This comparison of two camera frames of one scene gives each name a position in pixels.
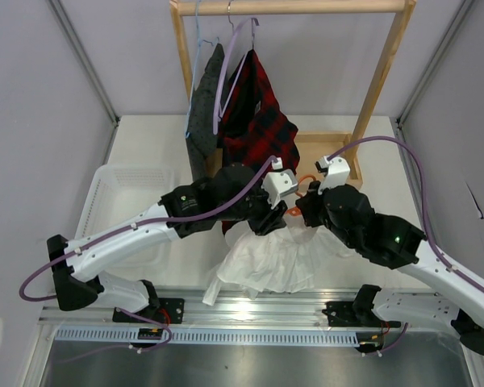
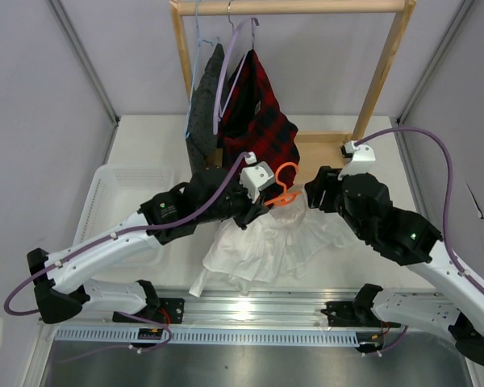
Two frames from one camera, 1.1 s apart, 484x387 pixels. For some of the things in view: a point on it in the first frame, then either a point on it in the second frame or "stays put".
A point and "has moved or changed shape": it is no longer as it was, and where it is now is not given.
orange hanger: x=297 y=210 has moved or changed shape
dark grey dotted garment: x=202 y=141 stays put
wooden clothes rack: x=339 y=156 stays put
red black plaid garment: x=253 y=134 stays put
